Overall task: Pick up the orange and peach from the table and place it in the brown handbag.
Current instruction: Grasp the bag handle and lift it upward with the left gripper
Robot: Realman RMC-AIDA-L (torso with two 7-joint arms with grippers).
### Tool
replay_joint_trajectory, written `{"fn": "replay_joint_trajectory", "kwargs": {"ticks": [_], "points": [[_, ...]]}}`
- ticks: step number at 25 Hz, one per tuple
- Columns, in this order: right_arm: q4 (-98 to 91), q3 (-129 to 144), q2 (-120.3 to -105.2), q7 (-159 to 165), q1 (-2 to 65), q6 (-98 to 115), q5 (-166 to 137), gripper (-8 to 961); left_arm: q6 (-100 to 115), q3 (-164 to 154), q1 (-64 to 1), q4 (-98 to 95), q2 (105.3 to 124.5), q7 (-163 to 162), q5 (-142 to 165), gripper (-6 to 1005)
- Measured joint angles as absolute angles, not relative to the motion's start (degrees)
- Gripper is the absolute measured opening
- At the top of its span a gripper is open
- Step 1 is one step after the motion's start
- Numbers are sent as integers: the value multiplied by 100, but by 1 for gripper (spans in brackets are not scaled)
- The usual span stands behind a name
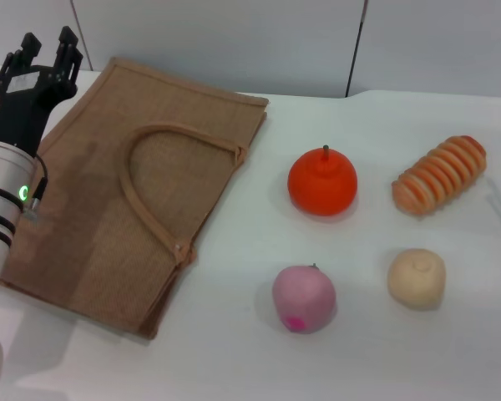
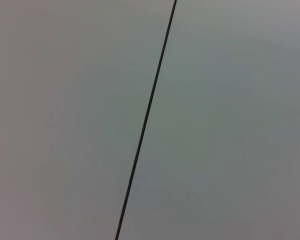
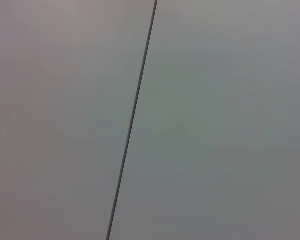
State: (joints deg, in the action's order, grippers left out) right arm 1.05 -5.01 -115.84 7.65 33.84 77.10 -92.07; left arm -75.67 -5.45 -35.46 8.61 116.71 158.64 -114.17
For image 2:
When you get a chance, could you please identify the dark wall panel joint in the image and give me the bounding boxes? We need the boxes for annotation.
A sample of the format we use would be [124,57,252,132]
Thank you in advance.
[114,0,178,240]

